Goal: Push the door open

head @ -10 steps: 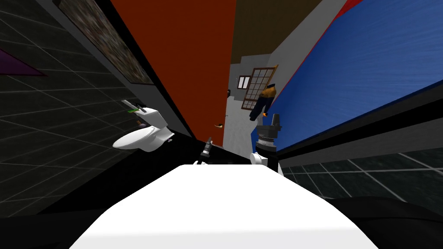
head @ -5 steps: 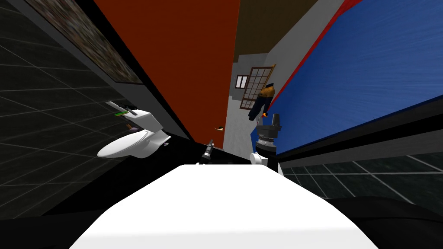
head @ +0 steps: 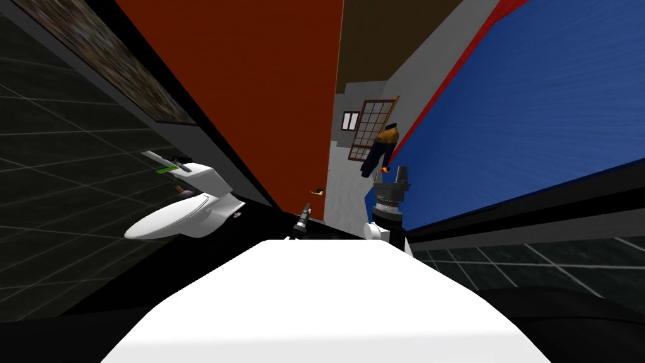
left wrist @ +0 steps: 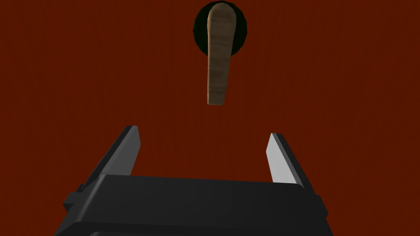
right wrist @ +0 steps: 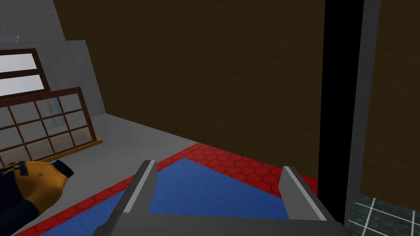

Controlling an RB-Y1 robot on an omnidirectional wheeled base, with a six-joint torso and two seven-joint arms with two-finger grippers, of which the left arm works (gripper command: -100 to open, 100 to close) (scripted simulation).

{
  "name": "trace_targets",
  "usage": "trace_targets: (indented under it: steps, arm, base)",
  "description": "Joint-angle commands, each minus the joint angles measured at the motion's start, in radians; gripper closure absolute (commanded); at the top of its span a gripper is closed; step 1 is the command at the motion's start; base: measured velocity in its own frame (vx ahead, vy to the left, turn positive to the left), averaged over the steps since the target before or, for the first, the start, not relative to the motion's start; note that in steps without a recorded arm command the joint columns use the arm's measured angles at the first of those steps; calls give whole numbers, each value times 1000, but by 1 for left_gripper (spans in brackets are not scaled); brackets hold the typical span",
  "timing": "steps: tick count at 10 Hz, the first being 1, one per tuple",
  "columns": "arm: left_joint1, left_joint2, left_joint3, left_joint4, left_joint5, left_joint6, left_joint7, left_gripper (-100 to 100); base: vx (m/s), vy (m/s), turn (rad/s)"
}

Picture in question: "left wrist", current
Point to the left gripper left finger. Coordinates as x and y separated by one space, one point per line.
122 154

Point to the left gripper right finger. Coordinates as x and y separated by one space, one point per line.
283 160

